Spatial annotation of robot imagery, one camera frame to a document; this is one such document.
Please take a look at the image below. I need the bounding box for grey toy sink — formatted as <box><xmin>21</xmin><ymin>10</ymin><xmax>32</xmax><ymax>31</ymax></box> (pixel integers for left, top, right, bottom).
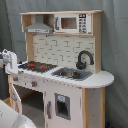
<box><xmin>52</xmin><ymin>67</ymin><xmax>92</xmax><ymax>81</ymax></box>

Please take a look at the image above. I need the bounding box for right stove knob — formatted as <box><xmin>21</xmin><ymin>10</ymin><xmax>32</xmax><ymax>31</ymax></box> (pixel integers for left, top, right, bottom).
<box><xmin>31</xmin><ymin>81</ymin><xmax>37</xmax><ymax>87</ymax></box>

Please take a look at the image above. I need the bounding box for black toy stovetop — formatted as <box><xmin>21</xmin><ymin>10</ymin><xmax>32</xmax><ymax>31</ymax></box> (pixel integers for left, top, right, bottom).
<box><xmin>18</xmin><ymin>61</ymin><xmax>59</xmax><ymax>74</ymax></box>

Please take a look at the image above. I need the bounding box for white oven door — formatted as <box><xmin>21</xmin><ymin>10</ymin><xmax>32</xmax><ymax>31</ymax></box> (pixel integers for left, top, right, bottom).
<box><xmin>11</xmin><ymin>84</ymin><xmax>22</xmax><ymax>113</ymax></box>

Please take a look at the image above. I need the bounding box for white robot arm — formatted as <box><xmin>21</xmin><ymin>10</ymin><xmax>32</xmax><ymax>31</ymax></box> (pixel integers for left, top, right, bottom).
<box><xmin>0</xmin><ymin>49</ymin><xmax>36</xmax><ymax>128</ymax></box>

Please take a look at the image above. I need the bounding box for black toy faucet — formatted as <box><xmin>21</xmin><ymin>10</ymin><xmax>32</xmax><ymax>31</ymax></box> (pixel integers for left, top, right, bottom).
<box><xmin>76</xmin><ymin>50</ymin><xmax>94</xmax><ymax>70</ymax></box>

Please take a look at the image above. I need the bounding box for grey range hood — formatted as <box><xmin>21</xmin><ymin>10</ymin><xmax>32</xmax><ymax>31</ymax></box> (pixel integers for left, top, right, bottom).
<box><xmin>25</xmin><ymin>14</ymin><xmax>54</xmax><ymax>34</ymax></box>

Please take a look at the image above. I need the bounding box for grey cabinet door handle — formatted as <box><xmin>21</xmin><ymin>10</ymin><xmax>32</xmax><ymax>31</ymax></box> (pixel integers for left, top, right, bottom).
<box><xmin>47</xmin><ymin>101</ymin><xmax>51</xmax><ymax>119</ymax></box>

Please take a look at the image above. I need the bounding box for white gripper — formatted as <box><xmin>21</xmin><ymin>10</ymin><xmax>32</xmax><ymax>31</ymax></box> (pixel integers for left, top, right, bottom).
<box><xmin>0</xmin><ymin>49</ymin><xmax>18</xmax><ymax>74</ymax></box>

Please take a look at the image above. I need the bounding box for toy microwave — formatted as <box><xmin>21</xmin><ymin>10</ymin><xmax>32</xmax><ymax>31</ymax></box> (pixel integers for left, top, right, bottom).
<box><xmin>55</xmin><ymin>14</ymin><xmax>92</xmax><ymax>34</ymax></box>

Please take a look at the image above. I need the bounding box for wooden toy kitchen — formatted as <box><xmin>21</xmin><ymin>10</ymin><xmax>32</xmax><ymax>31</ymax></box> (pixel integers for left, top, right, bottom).
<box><xmin>9</xmin><ymin>10</ymin><xmax>114</xmax><ymax>128</ymax></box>

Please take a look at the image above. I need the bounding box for grey ice dispenser panel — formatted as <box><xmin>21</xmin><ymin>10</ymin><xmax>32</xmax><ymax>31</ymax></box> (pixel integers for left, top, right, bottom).
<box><xmin>55</xmin><ymin>93</ymin><xmax>71</xmax><ymax>120</ymax></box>

